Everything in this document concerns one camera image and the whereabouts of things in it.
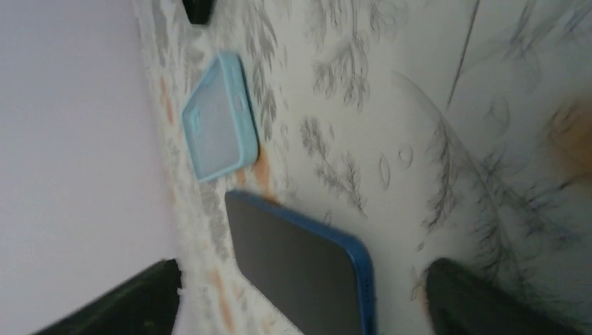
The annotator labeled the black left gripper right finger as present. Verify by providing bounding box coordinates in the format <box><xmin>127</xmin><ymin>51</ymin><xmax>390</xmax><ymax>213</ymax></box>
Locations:
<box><xmin>424</xmin><ymin>258</ymin><xmax>580</xmax><ymax>335</ymax></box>

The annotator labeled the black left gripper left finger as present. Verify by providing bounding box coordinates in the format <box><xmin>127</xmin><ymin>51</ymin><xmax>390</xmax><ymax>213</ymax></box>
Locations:
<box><xmin>37</xmin><ymin>259</ymin><xmax>182</xmax><ymax>335</ymax></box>

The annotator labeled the blue phone without case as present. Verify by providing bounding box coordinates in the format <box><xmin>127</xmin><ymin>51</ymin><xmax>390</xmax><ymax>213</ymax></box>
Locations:
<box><xmin>225</xmin><ymin>190</ymin><xmax>376</xmax><ymax>334</ymax></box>

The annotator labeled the floral patterned table mat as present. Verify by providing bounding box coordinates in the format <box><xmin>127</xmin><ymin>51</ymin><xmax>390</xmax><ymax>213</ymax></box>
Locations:
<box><xmin>133</xmin><ymin>1</ymin><xmax>591</xmax><ymax>334</ymax></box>

